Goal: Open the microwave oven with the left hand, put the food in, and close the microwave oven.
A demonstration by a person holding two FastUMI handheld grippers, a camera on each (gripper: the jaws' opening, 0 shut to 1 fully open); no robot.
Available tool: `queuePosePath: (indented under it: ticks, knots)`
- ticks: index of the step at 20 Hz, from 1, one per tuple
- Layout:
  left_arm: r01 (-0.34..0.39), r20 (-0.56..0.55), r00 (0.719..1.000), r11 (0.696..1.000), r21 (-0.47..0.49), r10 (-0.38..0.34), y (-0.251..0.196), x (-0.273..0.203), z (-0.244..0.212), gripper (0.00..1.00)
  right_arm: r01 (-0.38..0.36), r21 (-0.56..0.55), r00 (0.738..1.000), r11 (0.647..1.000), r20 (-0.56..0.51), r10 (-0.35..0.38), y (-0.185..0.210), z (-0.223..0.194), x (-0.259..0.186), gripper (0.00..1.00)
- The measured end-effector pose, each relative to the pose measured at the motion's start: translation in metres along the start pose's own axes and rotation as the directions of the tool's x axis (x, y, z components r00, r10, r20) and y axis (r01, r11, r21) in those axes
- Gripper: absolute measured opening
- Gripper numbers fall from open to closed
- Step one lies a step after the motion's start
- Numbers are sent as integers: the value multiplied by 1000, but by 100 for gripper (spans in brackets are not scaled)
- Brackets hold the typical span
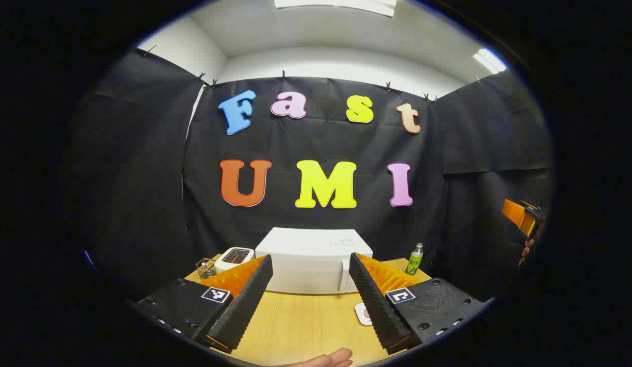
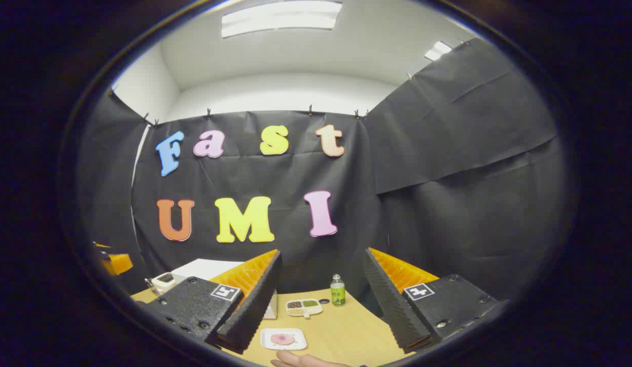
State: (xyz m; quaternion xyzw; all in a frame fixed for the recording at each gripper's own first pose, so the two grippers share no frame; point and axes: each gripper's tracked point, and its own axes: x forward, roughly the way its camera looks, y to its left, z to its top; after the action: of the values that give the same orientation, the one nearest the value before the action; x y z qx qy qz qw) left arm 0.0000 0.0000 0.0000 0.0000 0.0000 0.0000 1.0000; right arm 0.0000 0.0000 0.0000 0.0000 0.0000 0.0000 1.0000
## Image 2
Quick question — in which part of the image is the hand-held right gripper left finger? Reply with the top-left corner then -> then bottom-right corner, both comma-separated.
138,249 -> 283,355

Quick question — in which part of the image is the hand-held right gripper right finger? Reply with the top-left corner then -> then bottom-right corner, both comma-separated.
363,247 -> 500,353

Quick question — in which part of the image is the white square plate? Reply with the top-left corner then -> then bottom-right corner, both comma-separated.
260,328 -> 307,351

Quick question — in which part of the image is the white microwave oven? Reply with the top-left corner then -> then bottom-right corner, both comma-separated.
171,258 -> 278,320

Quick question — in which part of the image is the divided tray of beans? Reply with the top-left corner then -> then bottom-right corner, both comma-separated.
286,299 -> 323,319

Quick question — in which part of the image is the green tea bottle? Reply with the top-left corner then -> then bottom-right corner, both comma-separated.
330,274 -> 346,307

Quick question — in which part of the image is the white toaster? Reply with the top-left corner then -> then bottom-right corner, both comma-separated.
152,273 -> 188,296

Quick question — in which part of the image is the small ceiling light panel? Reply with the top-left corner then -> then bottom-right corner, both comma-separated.
425,41 -> 453,62

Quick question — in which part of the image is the large ceiling light panel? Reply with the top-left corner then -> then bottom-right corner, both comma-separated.
222,0 -> 343,39

